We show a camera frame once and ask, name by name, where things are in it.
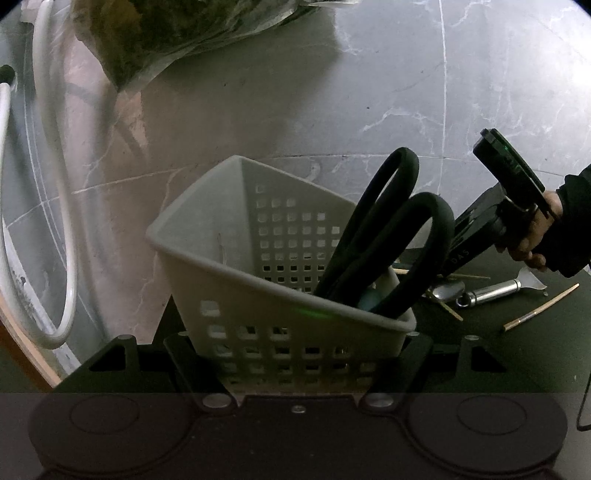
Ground wooden chopstick with purple band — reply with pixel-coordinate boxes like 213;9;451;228
503;283;580;332

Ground steel handle peeler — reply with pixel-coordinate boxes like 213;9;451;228
456;267;547;308

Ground dark green kitchen scissors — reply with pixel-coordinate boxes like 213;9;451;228
315;147;455;319

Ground white perforated utensil basket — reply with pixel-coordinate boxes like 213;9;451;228
146;156;417;396

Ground metal spoon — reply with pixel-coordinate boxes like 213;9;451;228
428;280;466;303

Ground blue cartoon handle spoon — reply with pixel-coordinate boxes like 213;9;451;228
358;283;394;311

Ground person right hand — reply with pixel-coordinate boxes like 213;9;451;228
511;191;563;272

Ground plastic bag of dried leaves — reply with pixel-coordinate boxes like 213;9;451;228
70;0;355;92

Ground white water hose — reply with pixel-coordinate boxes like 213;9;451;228
0;0;80;350

